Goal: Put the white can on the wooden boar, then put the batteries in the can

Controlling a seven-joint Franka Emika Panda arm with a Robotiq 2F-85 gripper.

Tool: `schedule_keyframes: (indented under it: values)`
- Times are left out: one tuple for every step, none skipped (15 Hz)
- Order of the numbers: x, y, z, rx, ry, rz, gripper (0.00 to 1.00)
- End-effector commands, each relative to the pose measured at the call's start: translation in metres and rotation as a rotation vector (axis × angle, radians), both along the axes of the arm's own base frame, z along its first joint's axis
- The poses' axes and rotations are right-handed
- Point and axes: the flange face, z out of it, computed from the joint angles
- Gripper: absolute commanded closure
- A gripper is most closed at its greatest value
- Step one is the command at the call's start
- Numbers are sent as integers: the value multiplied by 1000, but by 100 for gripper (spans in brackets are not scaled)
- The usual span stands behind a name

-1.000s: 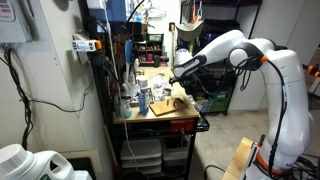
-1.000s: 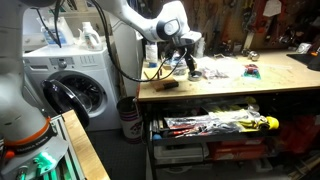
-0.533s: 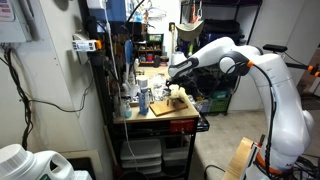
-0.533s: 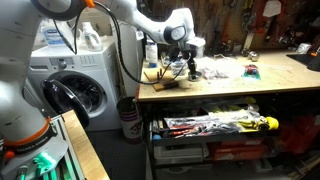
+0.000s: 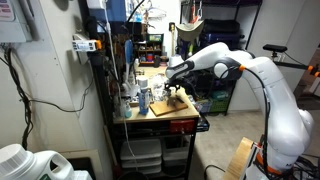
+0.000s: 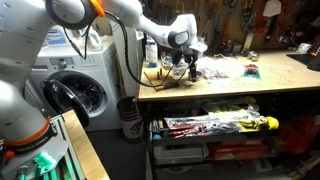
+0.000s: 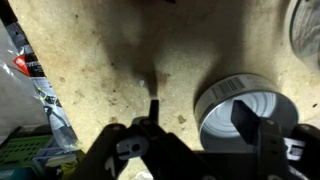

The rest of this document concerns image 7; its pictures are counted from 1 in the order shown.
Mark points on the plastic packaged tools pile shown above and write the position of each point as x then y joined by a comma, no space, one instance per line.
30,76

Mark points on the green plastic basket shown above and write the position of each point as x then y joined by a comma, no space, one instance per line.
20,150

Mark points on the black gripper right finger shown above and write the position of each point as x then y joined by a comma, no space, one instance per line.
245,123

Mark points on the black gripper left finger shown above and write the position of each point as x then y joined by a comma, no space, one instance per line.
154,110

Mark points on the white tin can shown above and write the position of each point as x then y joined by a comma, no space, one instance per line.
220,123

